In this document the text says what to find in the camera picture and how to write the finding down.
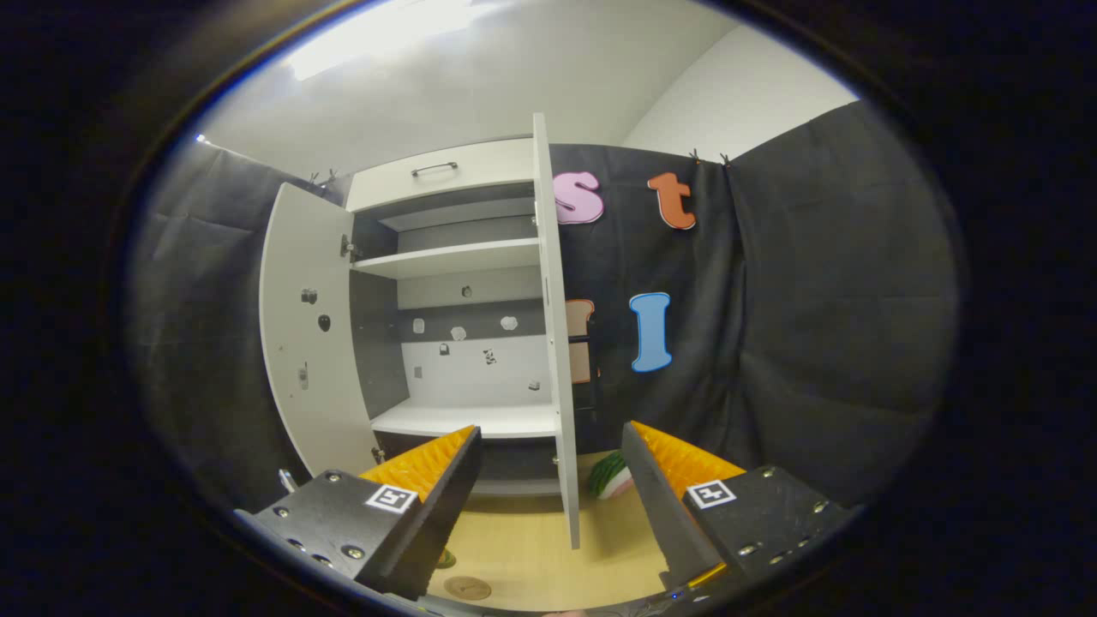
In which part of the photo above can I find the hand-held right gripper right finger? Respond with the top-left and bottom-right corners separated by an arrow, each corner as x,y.
621,421 -> 849,592

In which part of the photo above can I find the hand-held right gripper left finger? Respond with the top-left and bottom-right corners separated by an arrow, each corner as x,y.
233,424 -> 483,601

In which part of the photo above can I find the white cabinet shelf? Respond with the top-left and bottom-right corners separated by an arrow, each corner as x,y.
351,238 -> 541,280

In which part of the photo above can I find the white cabinet door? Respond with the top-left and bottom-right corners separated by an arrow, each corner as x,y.
531,113 -> 582,549
259,182 -> 383,477

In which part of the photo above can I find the white grey cabinet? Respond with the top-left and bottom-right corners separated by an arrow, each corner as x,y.
345,137 -> 566,498

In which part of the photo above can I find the toy watermelon slice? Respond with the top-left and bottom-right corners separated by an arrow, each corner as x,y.
586,450 -> 635,500

